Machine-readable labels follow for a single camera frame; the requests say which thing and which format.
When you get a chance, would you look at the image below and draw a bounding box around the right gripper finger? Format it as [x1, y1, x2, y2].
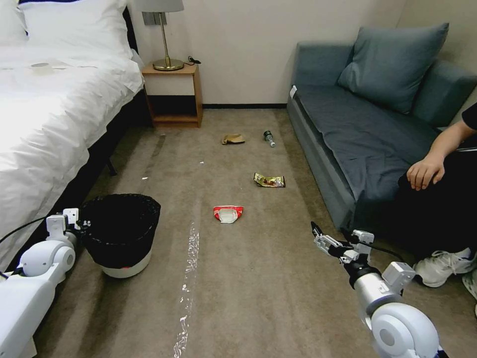
[311, 222, 353, 250]
[314, 237, 349, 263]

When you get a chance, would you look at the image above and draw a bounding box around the black bin liner bag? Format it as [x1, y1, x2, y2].
[79, 193, 162, 270]

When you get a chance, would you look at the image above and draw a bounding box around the white round trash bin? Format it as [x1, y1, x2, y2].
[99, 249, 153, 279]

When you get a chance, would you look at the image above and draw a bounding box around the white shoe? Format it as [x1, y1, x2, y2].
[462, 268, 477, 302]
[412, 247, 477, 288]

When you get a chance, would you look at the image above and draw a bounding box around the dark brown snack wrapper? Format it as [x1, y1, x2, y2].
[253, 172, 287, 188]

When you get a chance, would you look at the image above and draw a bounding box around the person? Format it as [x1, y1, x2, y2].
[396, 99, 477, 303]

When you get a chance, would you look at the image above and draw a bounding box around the blue grey sofa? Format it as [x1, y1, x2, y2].
[286, 40, 477, 233]

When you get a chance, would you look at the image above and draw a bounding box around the white duvet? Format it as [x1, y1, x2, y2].
[0, 54, 145, 270]

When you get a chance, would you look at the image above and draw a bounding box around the red white snack wrapper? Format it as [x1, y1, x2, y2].
[213, 204, 245, 224]

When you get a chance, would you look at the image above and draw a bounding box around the crumpled brown paper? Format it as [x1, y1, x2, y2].
[220, 132, 247, 146]

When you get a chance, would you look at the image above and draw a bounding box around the wooden nightstand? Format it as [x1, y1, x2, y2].
[141, 62, 204, 129]

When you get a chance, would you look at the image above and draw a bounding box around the brass table lamp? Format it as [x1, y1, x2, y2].
[133, 0, 185, 72]

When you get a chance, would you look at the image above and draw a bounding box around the blue grey cushion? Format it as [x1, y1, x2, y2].
[336, 22, 450, 115]

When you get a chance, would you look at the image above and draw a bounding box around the large white pillow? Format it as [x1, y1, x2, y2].
[17, 0, 134, 63]

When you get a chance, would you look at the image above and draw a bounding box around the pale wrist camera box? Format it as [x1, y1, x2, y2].
[62, 207, 81, 225]
[351, 229, 375, 246]

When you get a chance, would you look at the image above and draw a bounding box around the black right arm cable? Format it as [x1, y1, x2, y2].
[368, 243, 406, 263]

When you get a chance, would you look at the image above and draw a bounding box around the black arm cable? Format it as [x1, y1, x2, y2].
[0, 217, 48, 244]
[368, 243, 406, 263]

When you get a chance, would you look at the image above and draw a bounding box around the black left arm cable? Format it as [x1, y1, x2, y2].
[0, 217, 48, 244]

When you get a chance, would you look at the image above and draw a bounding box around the black bed frame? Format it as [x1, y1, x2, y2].
[6, 4, 154, 259]

